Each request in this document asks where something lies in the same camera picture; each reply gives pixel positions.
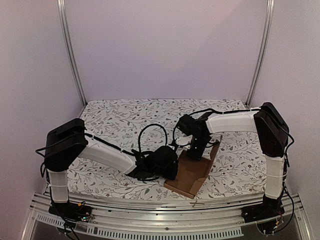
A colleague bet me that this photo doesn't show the brown cardboard paper box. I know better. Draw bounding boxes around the brown cardboard paper box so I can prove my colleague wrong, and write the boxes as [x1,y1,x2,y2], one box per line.
[163,135,223,199]

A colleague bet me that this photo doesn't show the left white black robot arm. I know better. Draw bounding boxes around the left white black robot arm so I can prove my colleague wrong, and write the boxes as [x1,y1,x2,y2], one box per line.
[36,118,179,217]

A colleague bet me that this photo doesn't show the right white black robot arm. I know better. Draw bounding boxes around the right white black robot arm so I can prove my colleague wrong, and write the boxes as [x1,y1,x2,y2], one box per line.
[172,102,295,218]

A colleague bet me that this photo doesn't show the floral patterned table cloth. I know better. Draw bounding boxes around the floral patterned table cloth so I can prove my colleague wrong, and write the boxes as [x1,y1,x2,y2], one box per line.
[67,99,267,201]

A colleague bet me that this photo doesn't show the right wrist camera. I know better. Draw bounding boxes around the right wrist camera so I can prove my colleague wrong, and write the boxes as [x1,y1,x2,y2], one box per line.
[170,135,192,148]

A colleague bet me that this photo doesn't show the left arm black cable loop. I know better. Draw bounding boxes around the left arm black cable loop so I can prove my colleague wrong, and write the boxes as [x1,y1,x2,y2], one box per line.
[137,123,170,153]

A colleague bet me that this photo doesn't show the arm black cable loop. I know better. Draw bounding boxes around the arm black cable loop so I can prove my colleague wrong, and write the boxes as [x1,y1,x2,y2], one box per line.
[137,123,170,153]
[172,108,221,148]

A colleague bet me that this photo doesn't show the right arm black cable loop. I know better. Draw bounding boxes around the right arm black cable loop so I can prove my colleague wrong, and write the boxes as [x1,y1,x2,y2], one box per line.
[172,108,221,148]

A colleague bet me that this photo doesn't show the aluminium front rail base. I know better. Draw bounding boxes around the aluminium front rail base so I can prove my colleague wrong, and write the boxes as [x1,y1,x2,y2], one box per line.
[19,192,313,240]

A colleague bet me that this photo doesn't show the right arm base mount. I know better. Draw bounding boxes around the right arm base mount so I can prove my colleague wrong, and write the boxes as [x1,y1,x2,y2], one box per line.
[241,195,285,223]

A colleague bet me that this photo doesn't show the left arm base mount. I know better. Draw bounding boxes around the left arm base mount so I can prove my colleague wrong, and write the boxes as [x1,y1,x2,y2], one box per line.
[48,200,93,222]

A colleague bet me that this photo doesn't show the right aluminium frame post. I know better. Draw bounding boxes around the right aluminium frame post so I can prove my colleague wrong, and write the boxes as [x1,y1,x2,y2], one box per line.
[245,0,275,107]

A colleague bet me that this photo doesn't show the aluminium frame post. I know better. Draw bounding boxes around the aluminium frame post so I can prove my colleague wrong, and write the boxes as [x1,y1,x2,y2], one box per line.
[245,0,275,107]
[56,0,88,107]

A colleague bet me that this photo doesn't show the left aluminium frame post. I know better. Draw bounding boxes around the left aluminium frame post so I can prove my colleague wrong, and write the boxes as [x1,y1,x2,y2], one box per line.
[56,0,88,107]

